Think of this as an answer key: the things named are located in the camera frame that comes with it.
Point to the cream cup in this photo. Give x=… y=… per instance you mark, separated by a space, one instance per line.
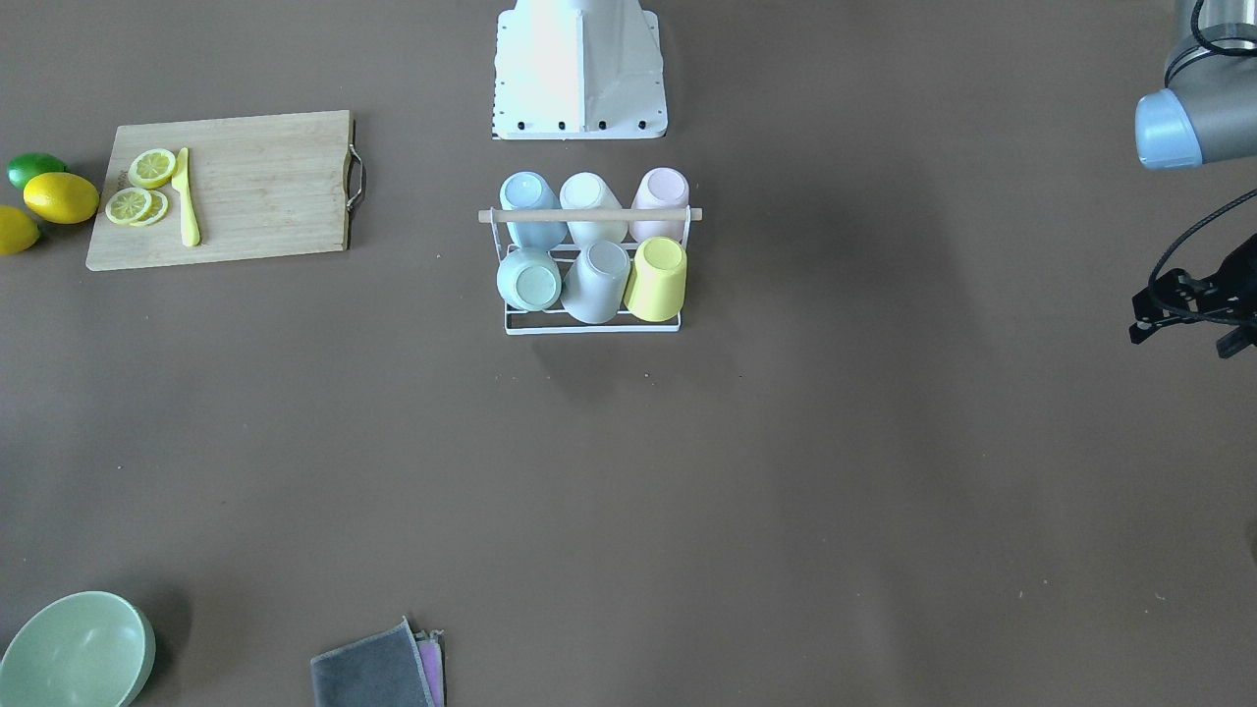
x=589 y=192

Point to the pink cloth under grey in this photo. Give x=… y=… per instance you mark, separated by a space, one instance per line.
x=430 y=647

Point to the lemon slice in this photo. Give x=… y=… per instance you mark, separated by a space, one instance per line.
x=128 y=206
x=152 y=169
x=160 y=205

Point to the yellow cup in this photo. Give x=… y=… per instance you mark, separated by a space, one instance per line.
x=656 y=286

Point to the grey folded cloth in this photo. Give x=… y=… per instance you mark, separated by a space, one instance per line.
x=381 y=670

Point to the pink cup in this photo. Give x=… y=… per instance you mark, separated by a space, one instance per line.
x=660 y=188

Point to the green lime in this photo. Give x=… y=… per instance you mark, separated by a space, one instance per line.
x=23 y=168

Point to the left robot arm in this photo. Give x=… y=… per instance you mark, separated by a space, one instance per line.
x=1205 y=113

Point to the green bowl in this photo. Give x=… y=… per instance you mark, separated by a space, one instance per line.
x=92 y=648

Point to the light blue cup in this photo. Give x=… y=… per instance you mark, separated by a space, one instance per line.
x=529 y=192

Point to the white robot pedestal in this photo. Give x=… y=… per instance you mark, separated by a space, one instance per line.
x=578 y=70

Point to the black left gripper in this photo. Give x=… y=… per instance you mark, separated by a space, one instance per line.
x=1241 y=276

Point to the white wire cup rack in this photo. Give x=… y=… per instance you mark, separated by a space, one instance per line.
x=555 y=320

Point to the green cup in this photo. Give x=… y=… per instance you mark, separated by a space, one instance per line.
x=529 y=279

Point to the bamboo cutting board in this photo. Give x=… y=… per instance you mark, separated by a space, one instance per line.
x=261 y=187

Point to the yellow plastic knife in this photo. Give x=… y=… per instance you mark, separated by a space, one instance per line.
x=181 y=182

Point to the yellow lemon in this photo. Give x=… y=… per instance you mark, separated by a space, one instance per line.
x=61 y=198
x=18 y=231

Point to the grey cup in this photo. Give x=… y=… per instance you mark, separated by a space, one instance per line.
x=596 y=283

